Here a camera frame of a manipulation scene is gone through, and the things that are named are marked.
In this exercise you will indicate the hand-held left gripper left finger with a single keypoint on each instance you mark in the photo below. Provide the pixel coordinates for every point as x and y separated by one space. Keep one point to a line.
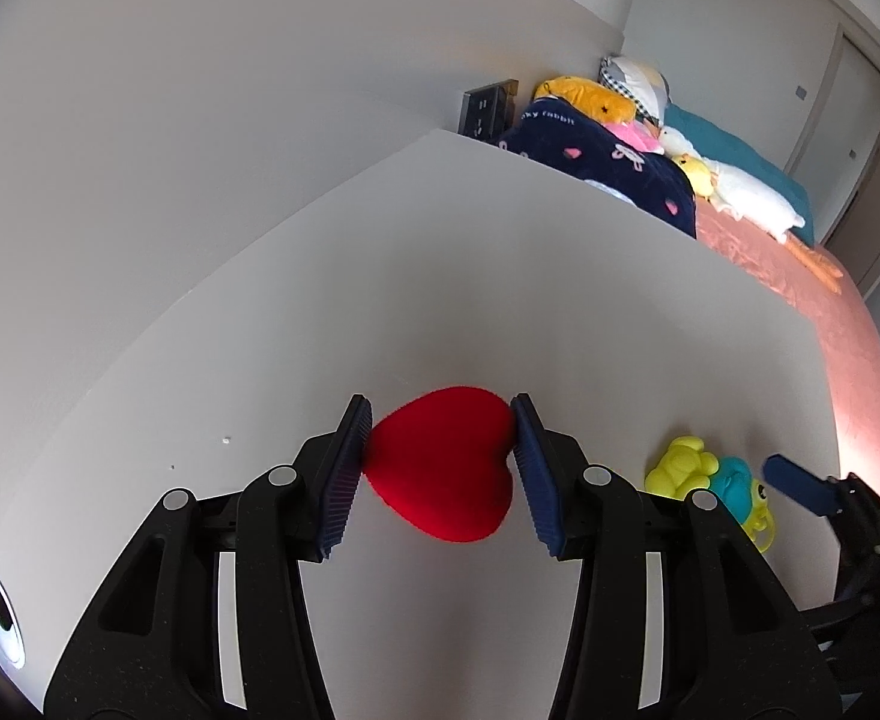
342 480

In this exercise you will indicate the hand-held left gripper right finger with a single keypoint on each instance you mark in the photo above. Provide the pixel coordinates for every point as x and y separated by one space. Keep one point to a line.
537 480

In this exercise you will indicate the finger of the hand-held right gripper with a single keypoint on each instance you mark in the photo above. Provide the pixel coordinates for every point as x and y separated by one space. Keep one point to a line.
796 481

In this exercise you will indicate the red heart plush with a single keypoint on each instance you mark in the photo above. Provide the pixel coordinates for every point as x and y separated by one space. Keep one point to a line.
440 457

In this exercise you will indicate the teal turtle toy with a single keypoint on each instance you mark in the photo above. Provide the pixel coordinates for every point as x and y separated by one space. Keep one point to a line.
732 487

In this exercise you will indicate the yellow-green plastic toy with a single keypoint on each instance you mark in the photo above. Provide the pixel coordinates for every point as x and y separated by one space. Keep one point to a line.
680 465

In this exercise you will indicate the white goose plush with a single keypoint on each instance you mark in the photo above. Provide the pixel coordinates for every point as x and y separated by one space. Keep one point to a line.
748 199

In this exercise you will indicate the yellow duck plush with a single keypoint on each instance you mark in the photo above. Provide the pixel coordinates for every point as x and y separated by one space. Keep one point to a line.
691 172

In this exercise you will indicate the navy patterned blanket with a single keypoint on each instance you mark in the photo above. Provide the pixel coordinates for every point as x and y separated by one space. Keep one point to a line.
597 157

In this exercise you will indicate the teal pillow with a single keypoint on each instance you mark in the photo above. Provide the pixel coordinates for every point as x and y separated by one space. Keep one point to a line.
725 142

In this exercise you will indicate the pink blanket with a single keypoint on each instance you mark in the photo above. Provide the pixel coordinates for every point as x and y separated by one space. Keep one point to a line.
631 136

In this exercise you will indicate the white door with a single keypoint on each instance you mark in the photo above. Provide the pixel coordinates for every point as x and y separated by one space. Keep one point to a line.
838 127

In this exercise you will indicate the white round desk grommet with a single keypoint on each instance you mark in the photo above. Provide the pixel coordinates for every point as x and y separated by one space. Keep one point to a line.
8 645

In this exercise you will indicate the yellow plush cushion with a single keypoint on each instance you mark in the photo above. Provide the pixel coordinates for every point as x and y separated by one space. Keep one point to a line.
590 97

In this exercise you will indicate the checkered pillow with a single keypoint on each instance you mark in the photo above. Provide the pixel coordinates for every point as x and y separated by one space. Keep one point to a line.
639 82

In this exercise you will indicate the black wall panel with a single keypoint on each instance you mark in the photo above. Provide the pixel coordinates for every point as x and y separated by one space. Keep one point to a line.
485 109

